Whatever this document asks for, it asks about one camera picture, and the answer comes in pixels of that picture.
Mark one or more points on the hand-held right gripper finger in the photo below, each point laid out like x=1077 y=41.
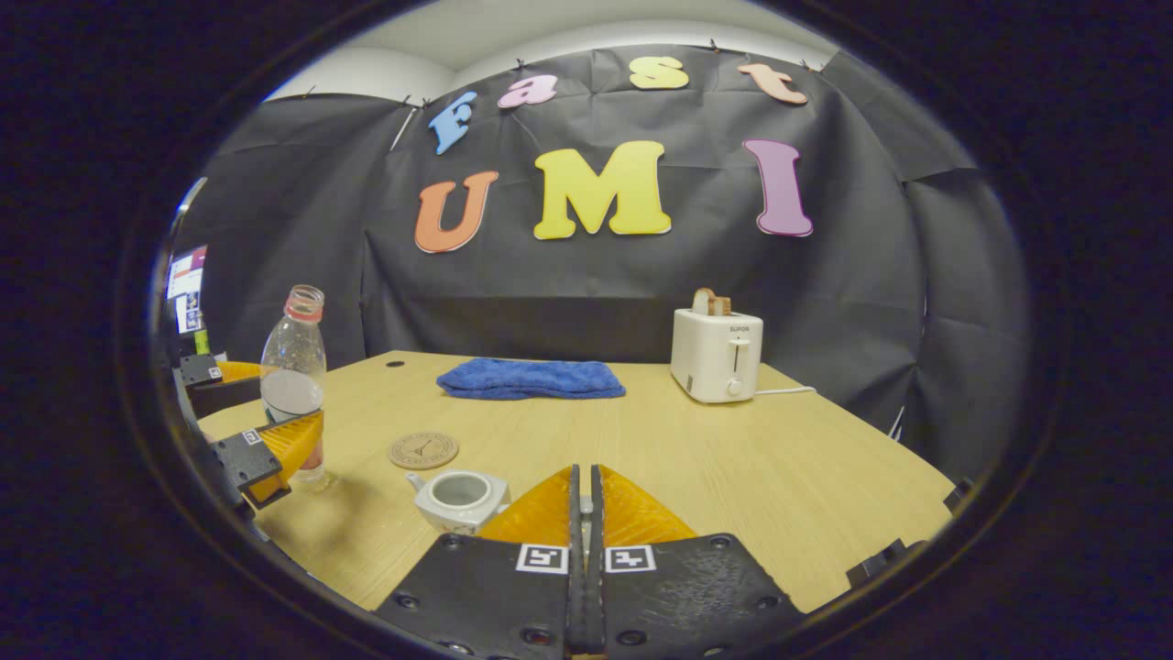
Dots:
x=597 y=527
x=575 y=527

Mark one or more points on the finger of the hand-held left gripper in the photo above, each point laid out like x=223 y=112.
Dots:
x=229 y=396
x=240 y=458

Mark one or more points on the clear plastic water bottle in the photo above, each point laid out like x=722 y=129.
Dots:
x=293 y=367

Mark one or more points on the white floral teacup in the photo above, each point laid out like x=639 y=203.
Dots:
x=458 y=502

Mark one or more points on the round wooden coaster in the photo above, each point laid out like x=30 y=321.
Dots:
x=423 y=450

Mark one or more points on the computer monitor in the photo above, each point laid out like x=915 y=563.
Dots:
x=187 y=284

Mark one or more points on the blue towel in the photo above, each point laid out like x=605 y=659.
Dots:
x=531 y=379

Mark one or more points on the white toaster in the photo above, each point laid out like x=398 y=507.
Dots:
x=715 y=357

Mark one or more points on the black backdrop cloth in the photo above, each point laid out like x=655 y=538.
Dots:
x=641 y=293

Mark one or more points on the bread slice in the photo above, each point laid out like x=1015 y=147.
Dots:
x=706 y=302

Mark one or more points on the black table edge clamp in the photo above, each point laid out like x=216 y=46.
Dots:
x=884 y=564
x=959 y=495

